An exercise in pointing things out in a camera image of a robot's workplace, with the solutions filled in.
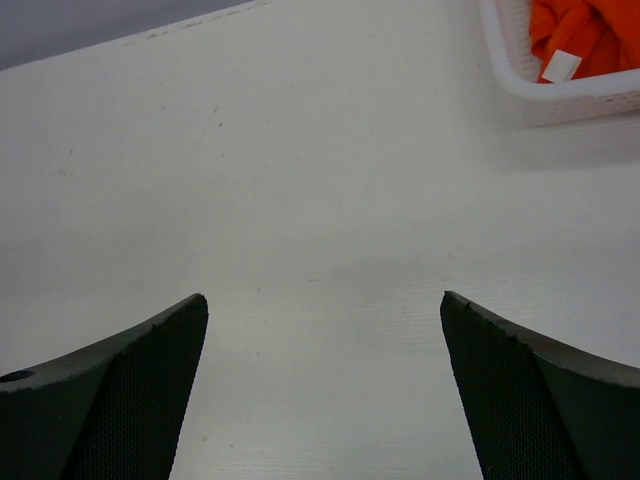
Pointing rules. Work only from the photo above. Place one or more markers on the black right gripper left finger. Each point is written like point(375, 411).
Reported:
point(111, 410)

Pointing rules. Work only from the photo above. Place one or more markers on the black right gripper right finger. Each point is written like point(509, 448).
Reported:
point(538, 408)

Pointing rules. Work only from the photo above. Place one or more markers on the white plastic basket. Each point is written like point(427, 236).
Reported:
point(506, 31)

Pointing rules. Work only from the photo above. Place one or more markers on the orange t shirt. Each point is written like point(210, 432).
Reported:
point(582, 39)

